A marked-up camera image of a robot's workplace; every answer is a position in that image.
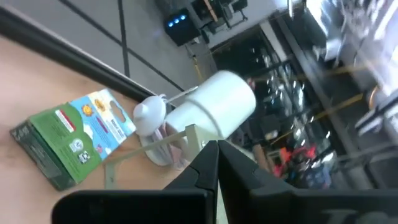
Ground black device blue lights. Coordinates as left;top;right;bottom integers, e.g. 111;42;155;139
163;6;203;47

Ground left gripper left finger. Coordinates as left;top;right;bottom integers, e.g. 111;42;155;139
51;139;220;224

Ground green perforated metal riser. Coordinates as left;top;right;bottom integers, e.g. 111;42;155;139
104;123;226;190

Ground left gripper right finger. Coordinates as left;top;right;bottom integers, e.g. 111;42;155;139
217;139;398;224

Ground crayon box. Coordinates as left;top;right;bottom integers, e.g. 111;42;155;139
9;88;137;192

